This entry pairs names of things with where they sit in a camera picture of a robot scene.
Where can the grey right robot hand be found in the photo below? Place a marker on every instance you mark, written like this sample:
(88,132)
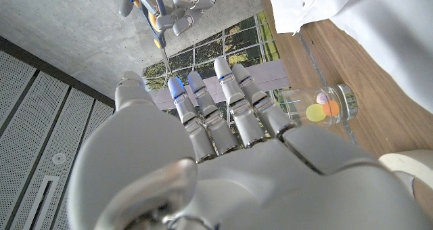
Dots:
(193,0)

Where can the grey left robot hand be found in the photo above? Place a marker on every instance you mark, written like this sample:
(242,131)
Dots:
(236,189)

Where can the white masking tape roll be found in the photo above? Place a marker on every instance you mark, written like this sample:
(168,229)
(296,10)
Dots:
(406,164)

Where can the large white paper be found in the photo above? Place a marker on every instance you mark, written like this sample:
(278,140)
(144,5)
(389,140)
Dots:
(389,37)

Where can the clear drinking glass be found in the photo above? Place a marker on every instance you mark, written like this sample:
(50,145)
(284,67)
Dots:
(297,98)

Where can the printed window backdrop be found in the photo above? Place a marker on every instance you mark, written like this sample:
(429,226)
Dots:
(243,37)

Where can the small yellow toy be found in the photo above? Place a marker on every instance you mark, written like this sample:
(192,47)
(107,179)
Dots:
(315,113)

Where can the small purple toy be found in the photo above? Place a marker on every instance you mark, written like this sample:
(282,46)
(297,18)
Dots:
(321,98)

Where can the small orange toy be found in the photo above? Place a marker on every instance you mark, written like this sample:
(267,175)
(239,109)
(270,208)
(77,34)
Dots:
(331,108)

